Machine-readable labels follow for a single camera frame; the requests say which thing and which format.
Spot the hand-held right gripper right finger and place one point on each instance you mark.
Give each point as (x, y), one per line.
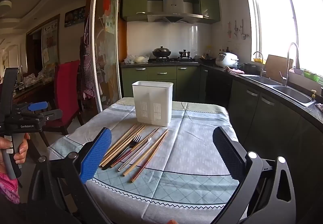
(227, 153)

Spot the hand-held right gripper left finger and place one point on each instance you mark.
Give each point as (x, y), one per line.
(97, 156)

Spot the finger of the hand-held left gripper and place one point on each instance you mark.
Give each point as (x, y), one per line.
(37, 106)
(50, 115)

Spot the light bamboo chopstick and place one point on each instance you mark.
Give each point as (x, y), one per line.
(124, 142)
(118, 144)
(145, 152)
(133, 137)

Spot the brown patterned chopstick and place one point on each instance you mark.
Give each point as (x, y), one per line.
(121, 158)
(140, 172)

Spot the black fork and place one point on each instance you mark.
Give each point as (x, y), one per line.
(136, 139)

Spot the clear plastic spoon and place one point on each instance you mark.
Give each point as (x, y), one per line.
(150, 139)

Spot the white plastic utensil holder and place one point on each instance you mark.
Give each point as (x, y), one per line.
(151, 98)

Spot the person's left hand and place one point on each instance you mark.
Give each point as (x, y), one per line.
(22, 148)

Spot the red covered wooden chair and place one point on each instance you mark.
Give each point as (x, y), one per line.
(67, 93)

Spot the dark base cabinets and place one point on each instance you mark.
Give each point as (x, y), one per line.
(265, 125)

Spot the pale green patterned tablecloth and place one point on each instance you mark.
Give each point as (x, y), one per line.
(176, 163)

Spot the checked apron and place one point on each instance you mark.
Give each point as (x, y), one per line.
(87, 75)

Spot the flower print sliding glass door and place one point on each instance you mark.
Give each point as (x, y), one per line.
(108, 62)

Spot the pink cloth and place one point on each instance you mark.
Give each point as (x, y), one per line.
(234, 70)

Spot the dark pot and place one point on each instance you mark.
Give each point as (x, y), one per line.
(249, 68)

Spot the steel double sink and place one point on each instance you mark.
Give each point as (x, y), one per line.
(292, 93)

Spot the dark kitchen countertop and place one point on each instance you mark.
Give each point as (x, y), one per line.
(310, 113)

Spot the white rice cooker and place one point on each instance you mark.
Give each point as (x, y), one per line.
(225, 59)

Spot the small chrome faucet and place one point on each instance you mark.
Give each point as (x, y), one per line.
(261, 62)

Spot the black pan with lid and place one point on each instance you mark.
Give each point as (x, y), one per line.
(207, 58)

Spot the green base cabinets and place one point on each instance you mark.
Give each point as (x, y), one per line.
(161, 80)

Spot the wooden cutting board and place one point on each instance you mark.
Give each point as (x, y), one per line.
(275, 67)

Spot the plastic bag with food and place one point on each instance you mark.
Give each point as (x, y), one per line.
(137, 59)

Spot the yellow knob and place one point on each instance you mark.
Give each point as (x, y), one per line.
(313, 93)

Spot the gas stove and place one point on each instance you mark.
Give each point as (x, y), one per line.
(174, 61)

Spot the small black pot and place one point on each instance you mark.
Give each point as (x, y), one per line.
(184, 54)

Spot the tall chrome faucet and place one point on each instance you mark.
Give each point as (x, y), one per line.
(288, 62)

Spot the green containers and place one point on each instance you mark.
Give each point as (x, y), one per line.
(310, 75)

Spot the black wok with lid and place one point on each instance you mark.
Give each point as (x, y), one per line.
(161, 52)

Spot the hanging kitchen tools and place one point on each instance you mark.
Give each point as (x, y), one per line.
(236, 28)

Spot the window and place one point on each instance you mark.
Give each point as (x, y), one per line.
(277, 25)

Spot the steel range hood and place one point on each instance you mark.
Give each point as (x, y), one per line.
(174, 9)

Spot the wall poster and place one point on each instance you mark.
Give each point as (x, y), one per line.
(50, 42)

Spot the dark wall sign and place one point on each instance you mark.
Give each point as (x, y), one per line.
(75, 16)

